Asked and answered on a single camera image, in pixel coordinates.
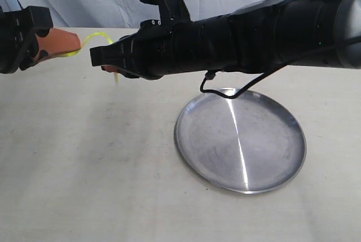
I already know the round metal plate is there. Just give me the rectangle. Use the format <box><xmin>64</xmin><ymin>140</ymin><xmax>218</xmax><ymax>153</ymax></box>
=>
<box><xmin>174</xmin><ymin>91</ymin><xmax>307</xmax><ymax>194</ymax></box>

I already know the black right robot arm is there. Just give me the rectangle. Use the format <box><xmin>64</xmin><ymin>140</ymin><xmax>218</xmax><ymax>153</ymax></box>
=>
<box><xmin>90</xmin><ymin>0</ymin><xmax>360</xmax><ymax>80</ymax></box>

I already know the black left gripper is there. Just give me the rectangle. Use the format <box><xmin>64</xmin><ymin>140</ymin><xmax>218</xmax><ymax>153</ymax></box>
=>
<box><xmin>1</xmin><ymin>6</ymin><xmax>81</xmax><ymax>73</ymax></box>

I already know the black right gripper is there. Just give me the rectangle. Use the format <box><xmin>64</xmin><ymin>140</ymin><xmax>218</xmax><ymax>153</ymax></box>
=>
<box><xmin>90</xmin><ymin>20</ymin><xmax>174</xmax><ymax>80</ymax></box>

